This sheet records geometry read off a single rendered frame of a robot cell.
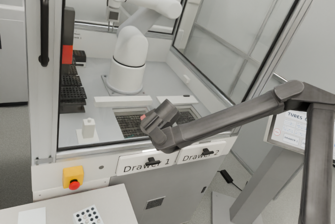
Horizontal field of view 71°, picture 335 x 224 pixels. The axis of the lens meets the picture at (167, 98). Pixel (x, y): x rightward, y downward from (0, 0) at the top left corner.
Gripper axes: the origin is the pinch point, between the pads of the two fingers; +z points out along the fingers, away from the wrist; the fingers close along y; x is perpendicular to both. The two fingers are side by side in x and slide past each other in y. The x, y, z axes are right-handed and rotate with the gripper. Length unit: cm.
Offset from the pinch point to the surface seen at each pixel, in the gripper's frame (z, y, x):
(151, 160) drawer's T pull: 16.2, -7.5, 11.1
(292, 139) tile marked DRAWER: 55, -34, -60
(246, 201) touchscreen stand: 104, -62, -23
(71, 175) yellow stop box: -3.4, 0.9, 36.7
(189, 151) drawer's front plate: 30.8, -11.7, -5.6
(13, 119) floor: 111, 95, 129
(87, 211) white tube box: 3.8, -13.3, 39.9
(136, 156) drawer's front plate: 12.5, -3.0, 15.2
